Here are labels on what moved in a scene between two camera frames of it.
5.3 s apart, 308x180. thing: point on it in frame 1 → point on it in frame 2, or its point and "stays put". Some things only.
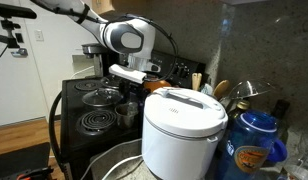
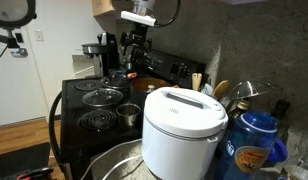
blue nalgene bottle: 251,146 stays put
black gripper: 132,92 → 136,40
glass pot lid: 102,97 stays put
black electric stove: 111,106 stays put
